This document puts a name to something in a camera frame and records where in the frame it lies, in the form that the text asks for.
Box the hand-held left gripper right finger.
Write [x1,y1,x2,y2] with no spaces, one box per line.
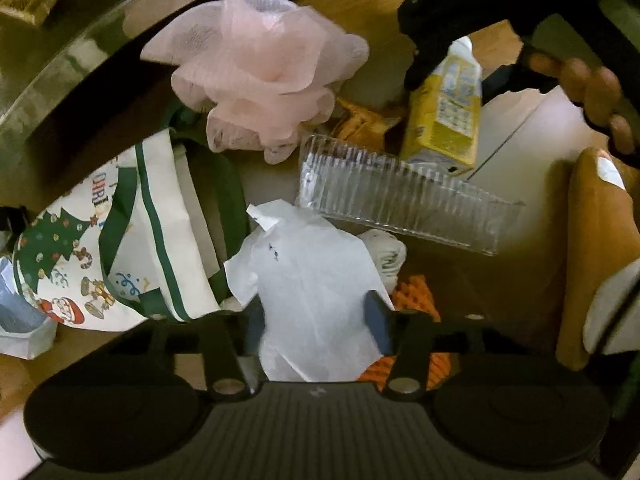
[365,290,488,402]

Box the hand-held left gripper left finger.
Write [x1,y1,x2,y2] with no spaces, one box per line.
[107,305,264,401]

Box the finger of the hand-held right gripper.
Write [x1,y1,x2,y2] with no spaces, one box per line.
[397,0,506,92]

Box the white paper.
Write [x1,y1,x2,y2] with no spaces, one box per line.
[222,200,396,383]

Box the yellow juice carton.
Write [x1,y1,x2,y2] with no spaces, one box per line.
[399,35,485,178]

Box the person's right hand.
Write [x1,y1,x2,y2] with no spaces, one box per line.
[522,52,638,156]

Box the orange mesh net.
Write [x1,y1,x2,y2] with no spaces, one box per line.
[360,275,453,396]

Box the white crumpled cloth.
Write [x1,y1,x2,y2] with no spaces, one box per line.
[357,229,408,293]

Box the orange snack wrapper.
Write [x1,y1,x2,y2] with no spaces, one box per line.
[332,97,406,143]

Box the clear ribbed plastic tray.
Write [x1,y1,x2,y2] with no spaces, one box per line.
[297,134,526,257]

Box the pink mesh bath loofah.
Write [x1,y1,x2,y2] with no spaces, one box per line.
[140,0,371,165]

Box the festive print tote bag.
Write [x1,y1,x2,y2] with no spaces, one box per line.
[12,105,251,333]

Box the person's bare leg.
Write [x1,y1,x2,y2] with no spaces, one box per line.
[555,147,640,371]

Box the white plastic bag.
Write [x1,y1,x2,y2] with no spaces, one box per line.
[0,255,58,360]

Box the round glass table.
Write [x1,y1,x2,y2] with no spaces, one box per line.
[0,0,436,136]

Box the gold snack packet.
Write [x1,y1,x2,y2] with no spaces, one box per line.
[0,0,65,26]

